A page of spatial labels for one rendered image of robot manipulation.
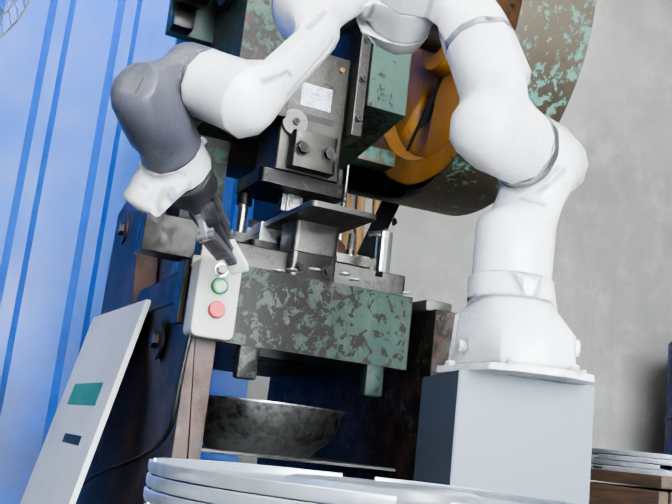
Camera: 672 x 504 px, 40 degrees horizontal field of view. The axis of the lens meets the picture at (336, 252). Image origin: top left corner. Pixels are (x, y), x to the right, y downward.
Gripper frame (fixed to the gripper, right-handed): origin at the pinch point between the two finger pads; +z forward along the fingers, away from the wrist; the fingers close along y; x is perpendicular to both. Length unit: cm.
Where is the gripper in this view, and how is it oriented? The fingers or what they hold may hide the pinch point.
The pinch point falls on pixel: (232, 257)
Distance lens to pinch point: 148.6
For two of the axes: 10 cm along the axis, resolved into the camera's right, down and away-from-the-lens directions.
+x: -9.6, 2.4, 1.3
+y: -1.1, -7.7, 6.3
